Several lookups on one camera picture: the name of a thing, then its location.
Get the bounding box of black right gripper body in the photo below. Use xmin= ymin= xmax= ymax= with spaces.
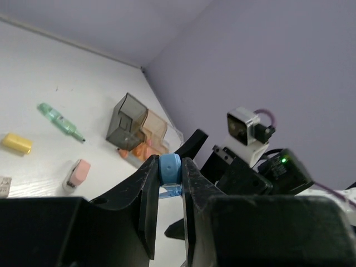
xmin=200 ymin=145 xmax=273 ymax=195

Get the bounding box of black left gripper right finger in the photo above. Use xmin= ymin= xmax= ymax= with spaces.
xmin=181 ymin=158 xmax=355 ymax=266

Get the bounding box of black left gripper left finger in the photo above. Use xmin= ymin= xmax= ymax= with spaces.
xmin=1 ymin=156 xmax=159 ymax=266

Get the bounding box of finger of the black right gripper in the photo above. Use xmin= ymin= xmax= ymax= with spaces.
xmin=174 ymin=129 xmax=209 ymax=164
xmin=164 ymin=219 xmax=185 ymax=240

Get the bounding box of blue highlighter pen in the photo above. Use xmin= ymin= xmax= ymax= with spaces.
xmin=159 ymin=154 xmax=182 ymax=199

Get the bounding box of green highlighter pen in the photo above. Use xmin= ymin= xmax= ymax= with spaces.
xmin=37 ymin=102 xmax=86 ymax=143

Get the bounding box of orange highlighter pen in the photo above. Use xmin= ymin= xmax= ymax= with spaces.
xmin=131 ymin=143 xmax=156 ymax=162

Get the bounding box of clear orange-tipped highlighter pen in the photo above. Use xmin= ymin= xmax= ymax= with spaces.
xmin=117 ymin=148 xmax=130 ymax=160

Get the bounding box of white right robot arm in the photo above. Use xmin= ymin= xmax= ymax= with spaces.
xmin=200 ymin=146 xmax=355 ymax=225

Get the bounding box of clear plastic container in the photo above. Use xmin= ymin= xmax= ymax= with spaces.
xmin=126 ymin=125 xmax=184 ymax=169

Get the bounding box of smoky grey plastic container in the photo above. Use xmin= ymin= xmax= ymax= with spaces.
xmin=106 ymin=93 xmax=148 ymax=151

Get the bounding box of pink mini stapler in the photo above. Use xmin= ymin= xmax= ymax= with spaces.
xmin=62 ymin=159 xmax=91 ymax=193

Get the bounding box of grey boxed eraser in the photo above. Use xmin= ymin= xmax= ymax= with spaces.
xmin=0 ymin=176 xmax=12 ymax=199

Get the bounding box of yellow eraser block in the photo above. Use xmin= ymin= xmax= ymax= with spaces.
xmin=2 ymin=133 xmax=33 ymax=155

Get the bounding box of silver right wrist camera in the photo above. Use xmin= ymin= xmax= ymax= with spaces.
xmin=226 ymin=106 xmax=278 ymax=169

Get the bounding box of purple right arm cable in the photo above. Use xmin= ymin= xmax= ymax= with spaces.
xmin=254 ymin=108 xmax=356 ymax=209

